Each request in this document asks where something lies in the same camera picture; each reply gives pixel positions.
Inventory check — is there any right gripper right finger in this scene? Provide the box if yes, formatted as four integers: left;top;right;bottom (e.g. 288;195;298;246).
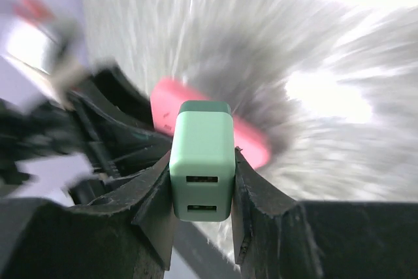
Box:
231;153;417;278

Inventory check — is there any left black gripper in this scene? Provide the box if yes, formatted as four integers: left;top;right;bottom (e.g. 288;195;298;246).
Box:
1;61;172;197

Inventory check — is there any pink triangle block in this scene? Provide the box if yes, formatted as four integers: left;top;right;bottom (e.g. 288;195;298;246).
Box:
149;76;272;171

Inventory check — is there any small green block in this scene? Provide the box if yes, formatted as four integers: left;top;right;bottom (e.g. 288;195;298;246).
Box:
169;101;236;222

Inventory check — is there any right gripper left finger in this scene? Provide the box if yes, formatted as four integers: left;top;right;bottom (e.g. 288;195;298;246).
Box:
1;155;176;278

